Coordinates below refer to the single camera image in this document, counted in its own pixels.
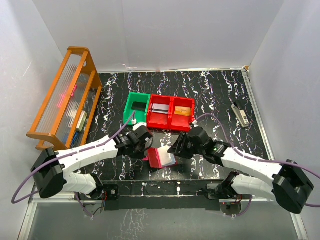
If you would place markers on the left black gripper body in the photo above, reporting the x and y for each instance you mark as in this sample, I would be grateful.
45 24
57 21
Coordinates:
146 145

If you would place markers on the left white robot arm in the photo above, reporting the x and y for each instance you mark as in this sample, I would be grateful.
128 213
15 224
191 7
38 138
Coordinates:
56 171

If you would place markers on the beige box in rack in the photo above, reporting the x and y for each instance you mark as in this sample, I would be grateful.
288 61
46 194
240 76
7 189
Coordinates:
81 121

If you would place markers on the orange wooden rack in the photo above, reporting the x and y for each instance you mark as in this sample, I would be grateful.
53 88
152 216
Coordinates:
76 87

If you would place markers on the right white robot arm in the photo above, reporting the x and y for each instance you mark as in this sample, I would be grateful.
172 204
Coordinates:
284 183

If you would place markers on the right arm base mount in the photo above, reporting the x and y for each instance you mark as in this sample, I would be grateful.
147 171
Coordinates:
230 202

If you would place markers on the grey striped card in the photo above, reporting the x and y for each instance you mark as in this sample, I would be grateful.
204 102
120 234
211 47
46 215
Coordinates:
160 108

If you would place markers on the red bin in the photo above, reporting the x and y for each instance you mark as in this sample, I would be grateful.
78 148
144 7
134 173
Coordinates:
158 120
181 123

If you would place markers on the red bin right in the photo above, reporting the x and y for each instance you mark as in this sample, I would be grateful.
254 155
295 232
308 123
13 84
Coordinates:
181 123

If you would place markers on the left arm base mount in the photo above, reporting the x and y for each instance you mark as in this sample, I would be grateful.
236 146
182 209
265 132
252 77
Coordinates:
107 192

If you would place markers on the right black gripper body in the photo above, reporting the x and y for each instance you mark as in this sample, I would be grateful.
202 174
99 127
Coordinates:
178 144

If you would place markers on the red leather card holder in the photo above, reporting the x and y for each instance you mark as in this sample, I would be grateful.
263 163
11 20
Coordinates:
160 158

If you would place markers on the orange card in bin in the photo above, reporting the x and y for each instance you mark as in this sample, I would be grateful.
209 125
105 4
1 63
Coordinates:
183 111

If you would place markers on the red bin left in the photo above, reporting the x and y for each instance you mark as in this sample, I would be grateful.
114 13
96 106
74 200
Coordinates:
158 120

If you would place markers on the black grey stapler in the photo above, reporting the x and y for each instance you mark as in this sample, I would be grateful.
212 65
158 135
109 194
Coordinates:
240 114

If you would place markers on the green plastic bin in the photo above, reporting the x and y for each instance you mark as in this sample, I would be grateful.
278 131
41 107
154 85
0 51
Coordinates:
138 103

